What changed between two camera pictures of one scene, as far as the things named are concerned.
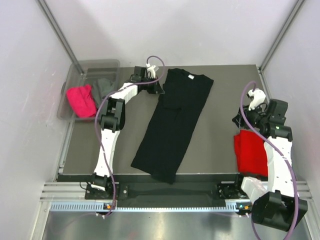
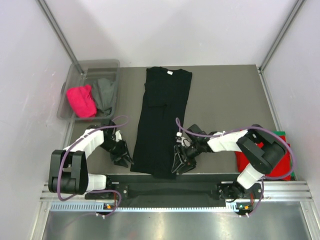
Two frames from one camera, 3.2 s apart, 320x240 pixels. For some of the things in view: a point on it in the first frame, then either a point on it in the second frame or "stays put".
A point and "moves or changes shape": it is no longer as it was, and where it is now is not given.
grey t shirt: [101, 88] stays put
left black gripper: [156, 89] -> [124, 148]
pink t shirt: [82, 101] stays put
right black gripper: [240, 120] -> [187, 166]
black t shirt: [184, 93] moves or changes shape
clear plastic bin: [94, 69] stays put
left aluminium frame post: [59, 32] stays put
